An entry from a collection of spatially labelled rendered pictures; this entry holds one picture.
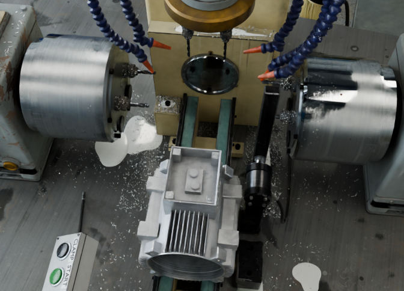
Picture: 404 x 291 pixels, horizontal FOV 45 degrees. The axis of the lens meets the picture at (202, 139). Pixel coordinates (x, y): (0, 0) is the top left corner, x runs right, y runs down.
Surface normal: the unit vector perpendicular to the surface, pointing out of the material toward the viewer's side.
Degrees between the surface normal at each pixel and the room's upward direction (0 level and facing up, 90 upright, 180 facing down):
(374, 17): 0
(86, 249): 56
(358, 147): 77
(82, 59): 9
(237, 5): 0
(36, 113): 69
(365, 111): 36
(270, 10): 90
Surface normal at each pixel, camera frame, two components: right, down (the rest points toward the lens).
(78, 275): 0.83, -0.22
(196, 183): 0.00, -0.55
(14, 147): -0.11, 0.83
